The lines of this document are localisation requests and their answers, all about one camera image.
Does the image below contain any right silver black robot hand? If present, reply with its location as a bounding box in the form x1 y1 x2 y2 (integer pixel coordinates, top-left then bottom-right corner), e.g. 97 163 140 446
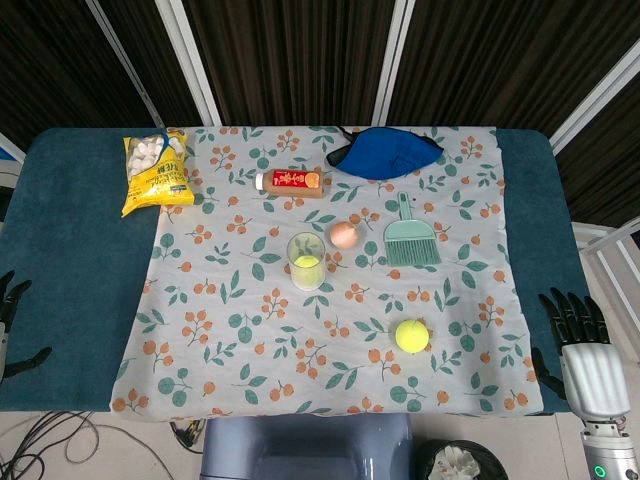
531 287 633 424

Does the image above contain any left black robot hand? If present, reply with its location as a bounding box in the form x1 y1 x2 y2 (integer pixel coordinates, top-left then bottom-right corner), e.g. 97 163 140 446
0 269 54 382

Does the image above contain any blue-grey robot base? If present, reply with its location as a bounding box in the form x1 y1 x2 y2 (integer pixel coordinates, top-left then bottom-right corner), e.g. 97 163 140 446
199 413 416 480

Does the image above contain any clear plastic cup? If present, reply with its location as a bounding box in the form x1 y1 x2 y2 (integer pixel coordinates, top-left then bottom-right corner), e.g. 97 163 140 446
285 231 327 292

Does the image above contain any teal table cover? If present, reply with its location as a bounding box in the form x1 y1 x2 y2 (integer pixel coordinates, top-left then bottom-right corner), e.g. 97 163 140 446
0 126 601 414

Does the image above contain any white metal rack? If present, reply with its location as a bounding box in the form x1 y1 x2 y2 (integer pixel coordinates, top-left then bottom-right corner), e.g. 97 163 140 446
571 214 640 362

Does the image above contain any black trash bin with paper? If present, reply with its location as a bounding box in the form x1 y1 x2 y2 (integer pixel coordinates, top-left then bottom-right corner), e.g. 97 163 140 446
414 438 509 480

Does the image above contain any yellow snack bag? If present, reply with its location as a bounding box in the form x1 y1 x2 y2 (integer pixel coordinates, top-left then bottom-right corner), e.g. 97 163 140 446
120 129 196 218

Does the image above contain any green mini dustpan brush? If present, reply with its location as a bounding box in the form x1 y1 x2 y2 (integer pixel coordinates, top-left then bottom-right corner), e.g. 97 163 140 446
383 191 443 268

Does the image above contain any floral print tablecloth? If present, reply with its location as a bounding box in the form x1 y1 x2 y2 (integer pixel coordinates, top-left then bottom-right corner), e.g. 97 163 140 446
109 124 545 419

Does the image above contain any beige egg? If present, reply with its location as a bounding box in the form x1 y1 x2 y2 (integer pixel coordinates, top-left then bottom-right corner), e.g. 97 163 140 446
329 221 360 250

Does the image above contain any blue eye mask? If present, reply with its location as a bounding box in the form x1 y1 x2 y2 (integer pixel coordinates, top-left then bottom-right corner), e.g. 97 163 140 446
325 126 446 181

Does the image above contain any orange juice bottle red label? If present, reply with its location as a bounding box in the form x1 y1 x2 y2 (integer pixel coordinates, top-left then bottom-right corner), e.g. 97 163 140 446
254 168 332 200

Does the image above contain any black floor cable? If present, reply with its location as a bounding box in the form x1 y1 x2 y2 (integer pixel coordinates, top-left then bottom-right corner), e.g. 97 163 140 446
0 409 99 480

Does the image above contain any white metal frame post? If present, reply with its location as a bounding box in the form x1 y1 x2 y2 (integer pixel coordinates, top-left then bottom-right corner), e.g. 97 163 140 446
548 43 640 157
371 0 417 127
0 131 27 164
153 0 223 127

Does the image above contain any tan floor cable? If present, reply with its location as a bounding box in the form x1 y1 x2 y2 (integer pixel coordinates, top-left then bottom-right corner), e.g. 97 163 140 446
62 413 176 480

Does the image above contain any grey metal frame post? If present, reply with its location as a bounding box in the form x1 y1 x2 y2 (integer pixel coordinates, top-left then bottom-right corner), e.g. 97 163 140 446
83 0 166 129

